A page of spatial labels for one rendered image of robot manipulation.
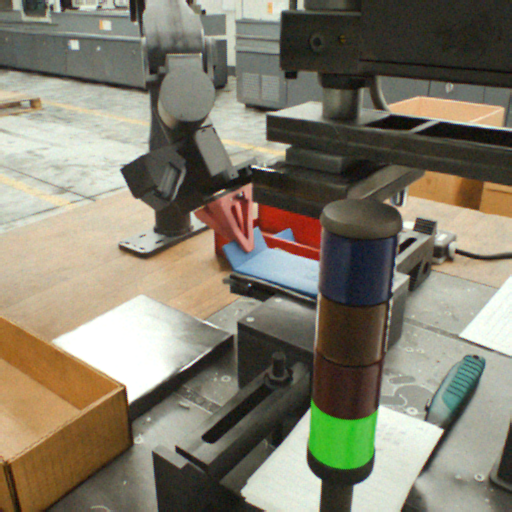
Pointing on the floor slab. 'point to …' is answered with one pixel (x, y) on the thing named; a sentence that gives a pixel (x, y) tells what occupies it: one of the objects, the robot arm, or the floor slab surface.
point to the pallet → (18, 102)
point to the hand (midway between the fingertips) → (245, 245)
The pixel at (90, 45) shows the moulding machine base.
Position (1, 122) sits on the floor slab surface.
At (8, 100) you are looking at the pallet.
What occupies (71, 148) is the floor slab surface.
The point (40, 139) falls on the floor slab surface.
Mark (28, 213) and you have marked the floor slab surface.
